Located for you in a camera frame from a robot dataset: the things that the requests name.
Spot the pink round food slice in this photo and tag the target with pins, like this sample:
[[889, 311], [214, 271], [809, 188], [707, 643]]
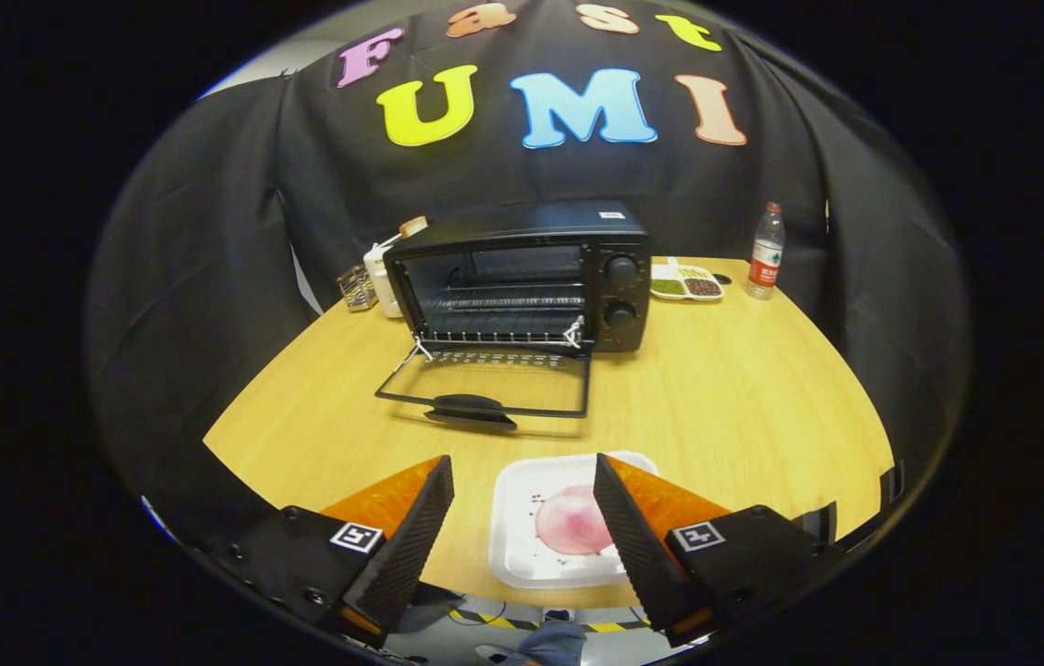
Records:
[[568, 523]]

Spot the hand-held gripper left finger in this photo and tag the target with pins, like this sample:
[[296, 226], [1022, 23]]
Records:
[[411, 555]]

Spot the black toaster oven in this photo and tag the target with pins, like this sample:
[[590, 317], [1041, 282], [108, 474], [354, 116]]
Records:
[[531, 227]]

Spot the white square plate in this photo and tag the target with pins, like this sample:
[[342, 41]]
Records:
[[517, 555]]

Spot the clear water bottle red label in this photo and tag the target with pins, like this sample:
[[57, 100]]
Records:
[[765, 264]]

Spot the white toaster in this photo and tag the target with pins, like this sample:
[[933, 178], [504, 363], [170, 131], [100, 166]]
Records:
[[383, 287]]

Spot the yellow black floor tape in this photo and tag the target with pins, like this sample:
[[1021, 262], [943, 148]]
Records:
[[609, 626]]

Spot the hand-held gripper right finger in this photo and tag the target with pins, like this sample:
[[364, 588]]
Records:
[[632, 555]]

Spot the white divided dish with beans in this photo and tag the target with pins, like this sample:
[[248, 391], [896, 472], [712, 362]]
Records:
[[683, 285]]

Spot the person's leg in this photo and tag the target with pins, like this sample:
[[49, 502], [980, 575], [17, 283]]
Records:
[[554, 645]]

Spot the brown bread slice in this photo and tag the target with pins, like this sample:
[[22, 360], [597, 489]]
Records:
[[412, 227]]

